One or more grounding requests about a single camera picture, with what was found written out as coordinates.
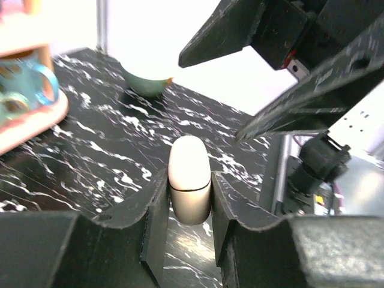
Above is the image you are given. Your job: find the aluminium frame post right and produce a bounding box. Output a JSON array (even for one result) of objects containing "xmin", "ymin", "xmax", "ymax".
[{"xmin": 96, "ymin": 0, "xmax": 109, "ymax": 55}]

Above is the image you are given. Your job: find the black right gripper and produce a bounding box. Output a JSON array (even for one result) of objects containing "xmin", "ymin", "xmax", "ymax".
[{"xmin": 178, "ymin": 0, "xmax": 383, "ymax": 143}]

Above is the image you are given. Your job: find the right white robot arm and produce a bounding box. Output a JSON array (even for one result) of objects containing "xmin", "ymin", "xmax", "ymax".
[{"xmin": 178, "ymin": 1, "xmax": 383, "ymax": 208}]

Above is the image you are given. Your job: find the light blue butterfly mug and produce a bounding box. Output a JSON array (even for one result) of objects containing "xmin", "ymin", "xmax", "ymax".
[{"xmin": 1, "ymin": 50, "xmax": 59, "ymax": 110}]

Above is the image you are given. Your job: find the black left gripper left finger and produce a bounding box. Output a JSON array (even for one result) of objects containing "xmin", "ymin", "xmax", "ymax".
[{"xmin": 1, "ymin": 169, "xmax": 170, "ymax": 287}]

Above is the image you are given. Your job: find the white earbud charging case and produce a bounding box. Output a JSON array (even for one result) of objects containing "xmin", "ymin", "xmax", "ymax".
[{"xmin": 168, "ymin": 135, "xmax": 211, "ymax": 226}]

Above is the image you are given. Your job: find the pink three-tier shelf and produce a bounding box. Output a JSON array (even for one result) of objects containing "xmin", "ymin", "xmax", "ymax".
[{"xmin": 1, "ymin": 1, "xmax": 68, "ymax": 154}]

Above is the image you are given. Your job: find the teal glazed ceramic mug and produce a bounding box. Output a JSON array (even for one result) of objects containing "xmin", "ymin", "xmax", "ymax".
[{"xmin": 1, "ymin": 92, "xmax": 30, "ymax": 127}]

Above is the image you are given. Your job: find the cream ceramic bowl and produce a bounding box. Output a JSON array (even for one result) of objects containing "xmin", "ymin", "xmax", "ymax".
[{"xmin": 120, "ymin": 61, "xmax": 175, "ymax": 98}]

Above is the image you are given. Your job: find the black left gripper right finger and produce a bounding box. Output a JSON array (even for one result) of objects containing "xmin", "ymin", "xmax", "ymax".
[{"xmin": 211, "ymin": 172, "xmax": 383, "ymax": 287}]

